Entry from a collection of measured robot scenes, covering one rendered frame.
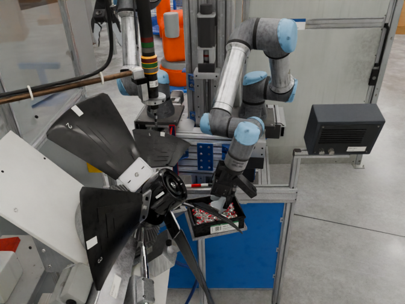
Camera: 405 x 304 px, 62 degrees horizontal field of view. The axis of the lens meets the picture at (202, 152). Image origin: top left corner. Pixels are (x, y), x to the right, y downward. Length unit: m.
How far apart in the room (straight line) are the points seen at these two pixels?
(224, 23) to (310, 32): 1.16
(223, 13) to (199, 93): 0.41
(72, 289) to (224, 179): 0.57
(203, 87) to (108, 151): 0.97
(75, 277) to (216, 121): 0.65
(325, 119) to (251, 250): 0.82
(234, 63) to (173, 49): 3.66
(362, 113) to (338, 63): 1.54
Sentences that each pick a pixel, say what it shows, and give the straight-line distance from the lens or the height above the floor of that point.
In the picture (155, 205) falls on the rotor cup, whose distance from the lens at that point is 0.98.
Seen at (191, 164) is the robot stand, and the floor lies 0.76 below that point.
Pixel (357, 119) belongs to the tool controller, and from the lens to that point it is 1.44.
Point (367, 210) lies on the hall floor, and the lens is 3.00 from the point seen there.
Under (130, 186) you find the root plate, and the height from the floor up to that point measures 1.23.
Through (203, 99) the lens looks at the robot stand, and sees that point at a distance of 1.87.
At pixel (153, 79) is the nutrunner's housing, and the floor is 1.51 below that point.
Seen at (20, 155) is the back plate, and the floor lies 1.31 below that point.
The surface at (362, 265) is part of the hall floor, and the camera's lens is 2.56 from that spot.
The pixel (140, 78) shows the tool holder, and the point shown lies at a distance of 0.92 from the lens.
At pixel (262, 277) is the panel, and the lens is 2.05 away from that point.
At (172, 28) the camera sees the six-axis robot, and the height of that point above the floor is 0.85.
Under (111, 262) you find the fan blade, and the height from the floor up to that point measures 1.21.
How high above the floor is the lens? 1.83
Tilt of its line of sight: 32 degrees down
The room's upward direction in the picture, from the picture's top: 2 degrees counter-clockwise
